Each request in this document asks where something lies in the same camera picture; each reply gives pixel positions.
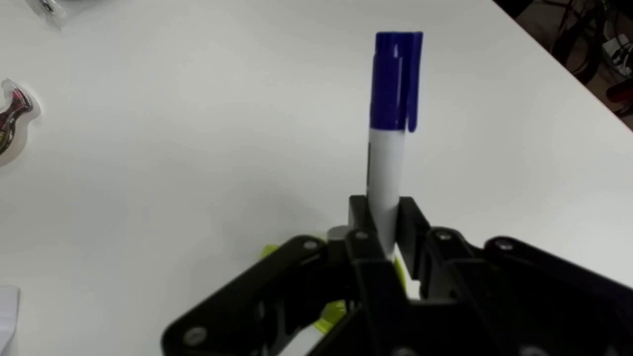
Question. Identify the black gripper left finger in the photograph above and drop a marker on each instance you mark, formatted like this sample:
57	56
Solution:
219	325

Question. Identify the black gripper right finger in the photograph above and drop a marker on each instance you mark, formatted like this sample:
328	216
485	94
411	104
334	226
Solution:
522	299

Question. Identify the white pen blue cap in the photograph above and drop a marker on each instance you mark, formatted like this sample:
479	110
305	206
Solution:
392	117

